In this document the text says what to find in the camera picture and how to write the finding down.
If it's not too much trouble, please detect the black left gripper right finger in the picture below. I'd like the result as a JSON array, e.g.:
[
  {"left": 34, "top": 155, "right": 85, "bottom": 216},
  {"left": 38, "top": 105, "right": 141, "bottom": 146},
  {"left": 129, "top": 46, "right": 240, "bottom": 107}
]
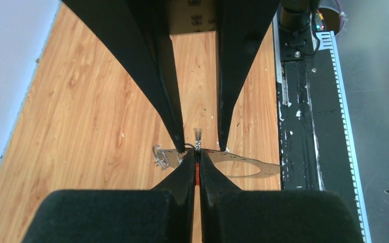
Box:
[{"left": 198, "top": 150, "right": 363, "bottom": 242}]

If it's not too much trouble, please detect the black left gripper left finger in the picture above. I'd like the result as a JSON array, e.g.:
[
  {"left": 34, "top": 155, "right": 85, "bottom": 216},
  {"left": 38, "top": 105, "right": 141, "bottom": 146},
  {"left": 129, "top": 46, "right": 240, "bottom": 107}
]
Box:
[{"left": 23, "top": 149, "right": 197, "bottom": 242}]

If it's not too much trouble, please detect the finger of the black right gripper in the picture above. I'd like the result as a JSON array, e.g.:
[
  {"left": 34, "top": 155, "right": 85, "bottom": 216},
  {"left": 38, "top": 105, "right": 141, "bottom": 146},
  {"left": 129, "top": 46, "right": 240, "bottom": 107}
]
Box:
[
  {"left": 64, "top": 1, "right": 185, "bottom": 152},
  {"left": 216, "top": 0, "right": 280, "bottom": 151}
]

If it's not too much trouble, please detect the silver key with red tag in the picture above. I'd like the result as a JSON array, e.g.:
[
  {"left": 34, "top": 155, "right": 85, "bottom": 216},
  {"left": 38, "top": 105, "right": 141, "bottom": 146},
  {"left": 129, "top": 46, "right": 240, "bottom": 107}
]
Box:
[{"left": 195, "top": 163, "right": 200, "bottom": 186}]

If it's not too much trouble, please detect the metal key organizer plate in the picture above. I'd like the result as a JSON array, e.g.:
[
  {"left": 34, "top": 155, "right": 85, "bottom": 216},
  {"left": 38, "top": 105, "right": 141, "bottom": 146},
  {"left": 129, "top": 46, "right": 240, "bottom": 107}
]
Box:
[{"left": 152, "top": 146, "right": 281, "bottom": 178}]

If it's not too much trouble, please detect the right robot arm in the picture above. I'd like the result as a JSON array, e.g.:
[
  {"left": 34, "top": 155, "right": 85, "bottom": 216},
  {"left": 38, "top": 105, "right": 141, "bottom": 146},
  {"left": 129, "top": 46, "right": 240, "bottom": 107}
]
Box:
[{"left": 65, "top": 1, "right": 320, "bottom": 152}]

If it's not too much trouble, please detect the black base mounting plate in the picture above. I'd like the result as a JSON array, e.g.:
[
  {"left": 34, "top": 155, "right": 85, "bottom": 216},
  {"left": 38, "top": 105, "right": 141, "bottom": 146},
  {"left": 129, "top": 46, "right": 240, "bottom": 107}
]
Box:
[{"left": 276, "top": 31, "right": 371, "bottom": 242}]

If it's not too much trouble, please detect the small split ring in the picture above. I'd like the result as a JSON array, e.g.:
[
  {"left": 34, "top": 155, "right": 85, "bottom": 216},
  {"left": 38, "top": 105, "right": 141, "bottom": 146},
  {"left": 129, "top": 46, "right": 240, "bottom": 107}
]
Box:
[
  {"left": 152, "top": 145, "right": 172, "bottom": 171},
  {"left": 193, "top": 128, "right": 204, "bottom": 151}
]

